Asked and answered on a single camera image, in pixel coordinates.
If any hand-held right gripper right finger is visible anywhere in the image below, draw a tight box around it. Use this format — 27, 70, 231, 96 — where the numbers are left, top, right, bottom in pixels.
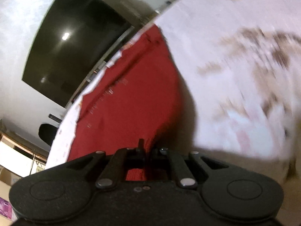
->
151, 147, 230, 189

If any red beaded knit sweater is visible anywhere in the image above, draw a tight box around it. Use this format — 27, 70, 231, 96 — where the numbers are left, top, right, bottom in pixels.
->
67, 25, 189, 182

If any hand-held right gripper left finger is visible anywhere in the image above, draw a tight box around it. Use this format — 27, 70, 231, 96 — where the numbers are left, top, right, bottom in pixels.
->
66, 138, 147, 189

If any white floral bed sheet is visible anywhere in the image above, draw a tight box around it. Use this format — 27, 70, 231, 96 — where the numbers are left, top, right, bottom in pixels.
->
46, 0, 301, 187

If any cardboard box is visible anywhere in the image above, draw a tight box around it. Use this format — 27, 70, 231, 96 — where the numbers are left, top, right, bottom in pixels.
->
0, 167, 24, 187

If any purple packet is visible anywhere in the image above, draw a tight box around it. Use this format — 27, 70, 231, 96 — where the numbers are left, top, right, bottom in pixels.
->
0, 196, 13, 217

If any large black television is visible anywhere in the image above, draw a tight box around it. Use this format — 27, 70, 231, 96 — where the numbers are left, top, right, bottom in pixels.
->
22, 0, 132, 108

